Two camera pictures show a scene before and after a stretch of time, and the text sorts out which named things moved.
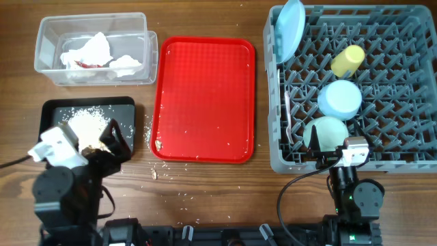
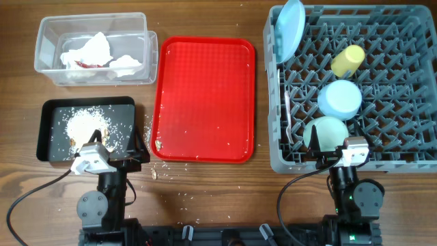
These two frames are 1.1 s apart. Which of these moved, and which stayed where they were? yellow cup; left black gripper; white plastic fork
Moved: left black gripper
Stayed: white plastic fork; yellow cup
